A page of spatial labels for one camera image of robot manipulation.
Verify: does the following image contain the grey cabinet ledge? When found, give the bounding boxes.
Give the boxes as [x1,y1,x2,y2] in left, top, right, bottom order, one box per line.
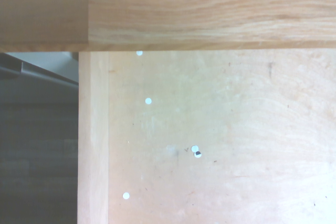
[0,52,79,104]

